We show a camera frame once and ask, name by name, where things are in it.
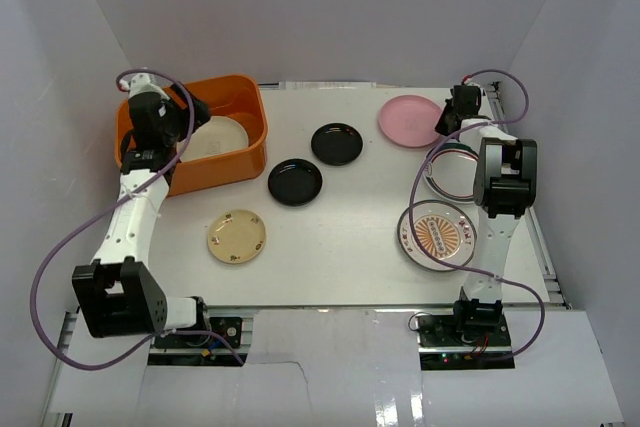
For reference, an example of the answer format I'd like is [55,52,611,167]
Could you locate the cream plate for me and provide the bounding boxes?
[180,116,249,162]

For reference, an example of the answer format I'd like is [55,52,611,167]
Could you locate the pink plate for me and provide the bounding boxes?
[377,95,442,148]

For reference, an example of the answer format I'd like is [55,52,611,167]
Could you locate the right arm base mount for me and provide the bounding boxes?
[408,299,515,371]

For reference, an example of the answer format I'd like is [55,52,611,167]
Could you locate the black plate rear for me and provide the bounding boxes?
[310,122,363,166]

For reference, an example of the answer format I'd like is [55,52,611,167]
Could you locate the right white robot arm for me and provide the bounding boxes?
[436,84,537,346]

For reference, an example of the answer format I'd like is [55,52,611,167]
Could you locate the black plate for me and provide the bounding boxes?
[310,122,363,166]
[267,158,323,207]

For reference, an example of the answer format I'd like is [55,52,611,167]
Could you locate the orange sunburst patterned plate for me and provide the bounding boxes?
[396,200,477,272]

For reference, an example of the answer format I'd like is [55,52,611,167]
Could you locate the small yellow floral plate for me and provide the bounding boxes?
[207,209,267,265]

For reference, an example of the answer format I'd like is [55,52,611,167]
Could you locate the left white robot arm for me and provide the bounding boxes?
[72,84,212,346]

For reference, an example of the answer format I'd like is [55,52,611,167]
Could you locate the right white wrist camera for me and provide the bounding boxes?
[461,76,484,91]

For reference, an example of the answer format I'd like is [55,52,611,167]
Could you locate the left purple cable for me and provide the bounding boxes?
[29,68,246,372]

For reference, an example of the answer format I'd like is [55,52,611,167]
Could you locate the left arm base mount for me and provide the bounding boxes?
[148,316,248,367]

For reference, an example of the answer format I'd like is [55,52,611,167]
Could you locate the white papers at back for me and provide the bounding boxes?
[278,81,377,90]

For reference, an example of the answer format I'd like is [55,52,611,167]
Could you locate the white green rimmed plate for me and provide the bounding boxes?
[422,142,478,204]

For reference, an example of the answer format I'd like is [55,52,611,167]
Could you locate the black plate front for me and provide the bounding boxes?
[267,158,323,207]

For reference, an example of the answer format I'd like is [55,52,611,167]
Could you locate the orange plastic bin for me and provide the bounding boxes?
[115,69,268,197]

